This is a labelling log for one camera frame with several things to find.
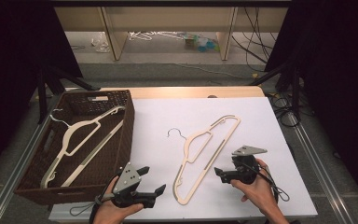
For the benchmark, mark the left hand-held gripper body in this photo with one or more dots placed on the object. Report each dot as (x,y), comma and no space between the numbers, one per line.
(127,180)

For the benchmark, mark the beige plastic clothes hanger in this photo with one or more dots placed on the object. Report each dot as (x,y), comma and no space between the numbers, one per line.
(195,135)
(66,137)

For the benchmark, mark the colourful plastic items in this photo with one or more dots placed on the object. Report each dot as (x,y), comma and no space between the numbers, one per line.
(203,43)

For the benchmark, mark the clear plastic bag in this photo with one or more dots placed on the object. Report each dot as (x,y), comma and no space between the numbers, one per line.
(101,43)

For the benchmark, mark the brown wicker basket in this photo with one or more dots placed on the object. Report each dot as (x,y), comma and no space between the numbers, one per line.
(105,174)

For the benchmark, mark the white table sheet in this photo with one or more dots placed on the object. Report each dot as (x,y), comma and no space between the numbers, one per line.
(174,112)

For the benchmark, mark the person's left hand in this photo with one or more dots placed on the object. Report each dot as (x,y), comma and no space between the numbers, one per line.
(108,213)

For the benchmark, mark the person's right hand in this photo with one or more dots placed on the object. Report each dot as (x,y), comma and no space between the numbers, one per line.
(261,193)

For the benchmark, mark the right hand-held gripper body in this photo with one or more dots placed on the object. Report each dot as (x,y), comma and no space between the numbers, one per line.
(245,169)

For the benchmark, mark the metal rail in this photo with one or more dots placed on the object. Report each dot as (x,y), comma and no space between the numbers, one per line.
(9,183)
(320,174)

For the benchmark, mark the black stand legs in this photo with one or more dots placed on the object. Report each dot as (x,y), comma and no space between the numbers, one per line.
(45,87)
(293,81)

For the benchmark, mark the black curtain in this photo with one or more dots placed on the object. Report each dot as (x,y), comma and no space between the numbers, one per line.
(15,62)
(338,77)

